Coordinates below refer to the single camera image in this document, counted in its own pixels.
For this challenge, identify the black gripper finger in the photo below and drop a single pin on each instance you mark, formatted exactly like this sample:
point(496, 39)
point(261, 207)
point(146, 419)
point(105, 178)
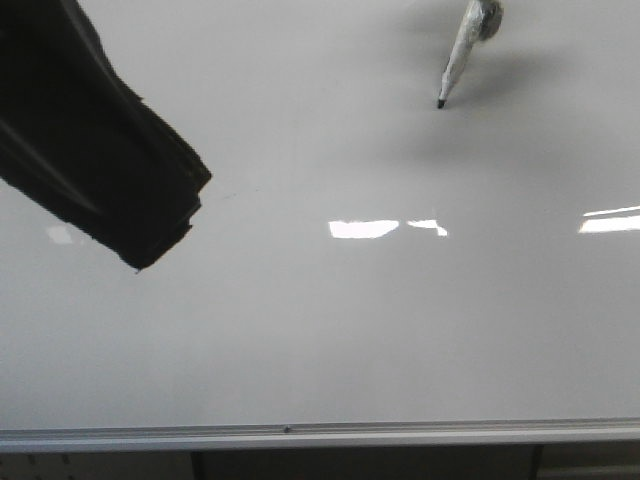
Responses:
point(77, 140)

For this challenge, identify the tape-wrapped black whiteboard marker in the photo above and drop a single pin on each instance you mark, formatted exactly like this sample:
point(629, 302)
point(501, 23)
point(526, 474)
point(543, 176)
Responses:
point(481, 21)

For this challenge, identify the white whiteboard with aluminium frame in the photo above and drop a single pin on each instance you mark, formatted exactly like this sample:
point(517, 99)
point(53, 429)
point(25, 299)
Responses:
point(365, 269)

